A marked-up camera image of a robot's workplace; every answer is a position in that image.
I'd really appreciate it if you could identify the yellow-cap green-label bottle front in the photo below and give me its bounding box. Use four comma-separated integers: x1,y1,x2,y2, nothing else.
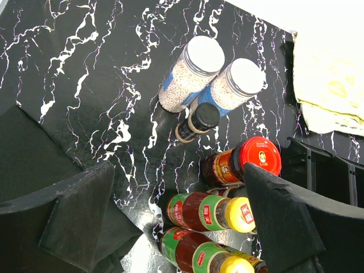
160,227,254,273

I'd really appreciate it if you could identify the red-lid chili sauce jar rear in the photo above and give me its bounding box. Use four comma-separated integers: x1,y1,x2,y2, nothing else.
201,136,282,188

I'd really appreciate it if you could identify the yellow-cap green-label bottle rear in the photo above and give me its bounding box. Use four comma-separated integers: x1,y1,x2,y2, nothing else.
166,192,256,233

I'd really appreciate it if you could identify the black-cap spice bottle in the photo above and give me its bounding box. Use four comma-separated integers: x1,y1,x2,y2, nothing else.
175,102,220,143
207,185,248,198

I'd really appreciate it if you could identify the black cloth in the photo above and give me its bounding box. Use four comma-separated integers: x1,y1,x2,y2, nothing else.
1,106,142,272

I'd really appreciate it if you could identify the black organizer tray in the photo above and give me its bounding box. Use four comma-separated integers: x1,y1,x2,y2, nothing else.
281,137,363,208

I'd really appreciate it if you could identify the black-cap spice bottle middle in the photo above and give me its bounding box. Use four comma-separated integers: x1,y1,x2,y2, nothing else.
207,185,248,198

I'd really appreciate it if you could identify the patterned cream folded cloth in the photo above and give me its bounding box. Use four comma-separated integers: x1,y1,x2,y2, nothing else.
292,30,363,136

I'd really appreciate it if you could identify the white-lid granule jar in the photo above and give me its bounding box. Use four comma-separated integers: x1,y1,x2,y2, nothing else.
193,58,266,117
158,35,225,113

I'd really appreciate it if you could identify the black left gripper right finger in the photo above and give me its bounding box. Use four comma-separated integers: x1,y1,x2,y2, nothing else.
243,163,363,272

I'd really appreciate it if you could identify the left white-lid granule jar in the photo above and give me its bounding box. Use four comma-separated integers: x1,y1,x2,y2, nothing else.
158,35,225,113

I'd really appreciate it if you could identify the black-cap spice bottle rear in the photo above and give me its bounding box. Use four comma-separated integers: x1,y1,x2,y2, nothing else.
175,102,220,143

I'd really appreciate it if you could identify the right white-lid granule jar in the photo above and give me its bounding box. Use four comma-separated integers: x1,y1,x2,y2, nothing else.
193,58,266,117

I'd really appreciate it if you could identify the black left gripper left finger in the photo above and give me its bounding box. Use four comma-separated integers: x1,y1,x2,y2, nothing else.
1,162,114,272

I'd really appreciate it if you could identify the yellow-cap green-label bottle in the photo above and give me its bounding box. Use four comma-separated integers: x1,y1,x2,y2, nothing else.
160,227,254,273
166,192,256,233

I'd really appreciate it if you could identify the yellow-label beige-cap bottle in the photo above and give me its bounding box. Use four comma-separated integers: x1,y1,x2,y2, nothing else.
221,245,268,273

